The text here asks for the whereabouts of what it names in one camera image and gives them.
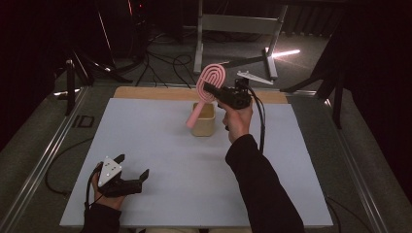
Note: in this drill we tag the dark curtain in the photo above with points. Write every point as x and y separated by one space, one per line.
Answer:
382 81
29 58

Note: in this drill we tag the pale blue table mat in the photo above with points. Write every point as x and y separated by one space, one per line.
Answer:
181 168

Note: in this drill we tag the black tripod stand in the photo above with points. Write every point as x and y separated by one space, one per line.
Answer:
69 87
338 97

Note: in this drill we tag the aluminium frame rail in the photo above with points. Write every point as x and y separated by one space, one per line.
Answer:
48 155
356 168

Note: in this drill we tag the dark equipment cabinet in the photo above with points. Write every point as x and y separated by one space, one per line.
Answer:
129 29

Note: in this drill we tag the pink hairbrush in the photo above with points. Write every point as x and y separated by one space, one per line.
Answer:
212 73

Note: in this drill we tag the person's right hand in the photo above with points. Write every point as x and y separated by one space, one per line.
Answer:
238 124

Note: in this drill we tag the beige square cup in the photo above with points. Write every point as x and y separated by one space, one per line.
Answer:
205 124

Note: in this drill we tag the person's left hand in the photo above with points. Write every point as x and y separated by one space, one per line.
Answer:
111 202

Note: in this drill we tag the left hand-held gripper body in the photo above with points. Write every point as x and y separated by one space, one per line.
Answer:
110 171

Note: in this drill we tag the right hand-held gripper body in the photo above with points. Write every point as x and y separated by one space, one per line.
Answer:
234 97

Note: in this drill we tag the white metal stand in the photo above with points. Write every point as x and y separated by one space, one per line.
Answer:
239 24

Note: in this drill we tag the wooden board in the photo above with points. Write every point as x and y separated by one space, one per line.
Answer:
155 93

